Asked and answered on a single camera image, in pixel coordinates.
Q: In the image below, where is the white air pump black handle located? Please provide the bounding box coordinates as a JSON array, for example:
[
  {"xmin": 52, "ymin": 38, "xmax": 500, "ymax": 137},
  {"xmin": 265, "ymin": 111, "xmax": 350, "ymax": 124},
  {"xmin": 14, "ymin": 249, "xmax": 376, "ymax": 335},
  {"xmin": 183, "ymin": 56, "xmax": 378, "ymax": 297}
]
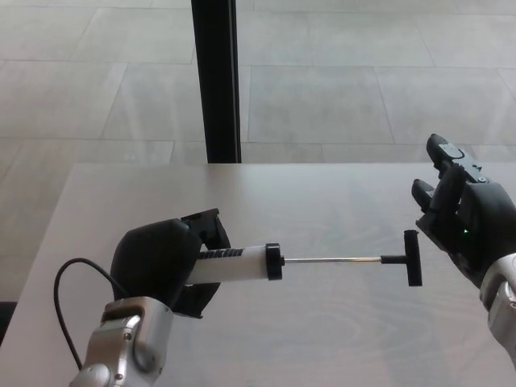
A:
[{"xmin": 188, "ymin": 229, "xmax": 424, "ymax": 288}]

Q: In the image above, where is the black vertical window frame post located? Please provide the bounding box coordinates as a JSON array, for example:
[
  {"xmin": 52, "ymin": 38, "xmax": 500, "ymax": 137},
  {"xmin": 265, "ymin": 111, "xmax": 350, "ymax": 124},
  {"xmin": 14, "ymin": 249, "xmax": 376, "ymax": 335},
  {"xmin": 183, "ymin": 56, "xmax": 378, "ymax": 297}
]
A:
[{"xmin": 189, "ymin": 0, "xmax": 243, "ymax": 164}]

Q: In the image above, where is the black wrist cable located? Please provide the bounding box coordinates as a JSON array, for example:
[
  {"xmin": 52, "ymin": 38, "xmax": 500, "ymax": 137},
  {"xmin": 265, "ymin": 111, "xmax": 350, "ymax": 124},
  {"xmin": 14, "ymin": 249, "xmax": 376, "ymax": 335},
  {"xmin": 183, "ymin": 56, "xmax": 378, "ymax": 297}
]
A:
[{"xmin": 53, "ymin": 257, "xmax": 131, "ymax": 370}]

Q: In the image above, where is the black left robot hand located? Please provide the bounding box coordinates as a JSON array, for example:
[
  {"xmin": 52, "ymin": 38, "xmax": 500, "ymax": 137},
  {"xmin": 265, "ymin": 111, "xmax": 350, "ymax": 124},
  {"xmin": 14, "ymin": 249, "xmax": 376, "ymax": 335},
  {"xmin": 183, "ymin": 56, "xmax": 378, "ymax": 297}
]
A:
[{"xmin": 110, "ymin": 207, "xmax": 233, "ymax": 320}]

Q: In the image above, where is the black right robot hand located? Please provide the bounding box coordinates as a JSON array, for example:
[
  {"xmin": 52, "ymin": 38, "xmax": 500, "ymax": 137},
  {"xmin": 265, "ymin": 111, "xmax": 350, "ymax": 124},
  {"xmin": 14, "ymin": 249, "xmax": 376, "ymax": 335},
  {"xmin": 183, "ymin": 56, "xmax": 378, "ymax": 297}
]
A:
[{"xmin": 410, "ymin": 133, "xmax": 516, "ymax": 289}]

